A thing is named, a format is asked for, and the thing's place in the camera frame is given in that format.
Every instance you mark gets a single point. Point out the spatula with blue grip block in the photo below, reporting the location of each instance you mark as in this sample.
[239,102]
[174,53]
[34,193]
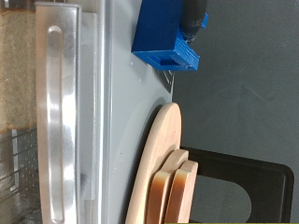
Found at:
[155,28]

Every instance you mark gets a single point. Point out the silver toaster oven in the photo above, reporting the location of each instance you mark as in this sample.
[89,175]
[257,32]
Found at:
[130,109]

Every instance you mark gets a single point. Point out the round wooden cutting board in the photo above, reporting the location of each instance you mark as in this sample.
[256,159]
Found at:
[162,133]

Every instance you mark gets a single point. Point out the dark grey backdrop curtain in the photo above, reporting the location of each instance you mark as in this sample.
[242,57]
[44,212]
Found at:
[243,77]

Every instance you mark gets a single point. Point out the black metal bookend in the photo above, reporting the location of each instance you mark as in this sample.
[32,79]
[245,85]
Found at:
[280,193]

